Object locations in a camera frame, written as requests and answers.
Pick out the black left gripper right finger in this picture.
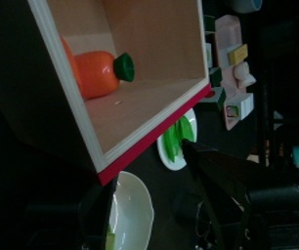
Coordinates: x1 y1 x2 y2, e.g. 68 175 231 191
181 139 264 250

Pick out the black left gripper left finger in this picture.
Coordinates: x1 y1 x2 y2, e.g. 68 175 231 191
25 182 119 250

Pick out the green toy corn husk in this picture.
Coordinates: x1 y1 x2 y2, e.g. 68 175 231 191
161 115 197 163

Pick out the small white plate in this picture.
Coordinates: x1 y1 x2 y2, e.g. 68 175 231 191
155 107 200 172

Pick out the white toy food piece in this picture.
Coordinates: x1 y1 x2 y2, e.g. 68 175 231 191
233 61 259 90

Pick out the yellow toy block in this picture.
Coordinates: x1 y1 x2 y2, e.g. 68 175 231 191
227 43 249 66

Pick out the orange toy carrot green top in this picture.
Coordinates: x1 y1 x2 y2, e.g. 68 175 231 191
73 50 137 101

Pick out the wooden box with red side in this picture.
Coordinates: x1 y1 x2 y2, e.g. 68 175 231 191
26 0 212 187

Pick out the wooden cutting board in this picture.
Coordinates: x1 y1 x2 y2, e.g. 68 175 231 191
212 14 256 132

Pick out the orange toy carrot piece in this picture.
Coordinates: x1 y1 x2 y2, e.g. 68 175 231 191
60 36 85 96

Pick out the grey-blue bowl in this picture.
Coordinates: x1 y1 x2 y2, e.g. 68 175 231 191
228 0 265 15

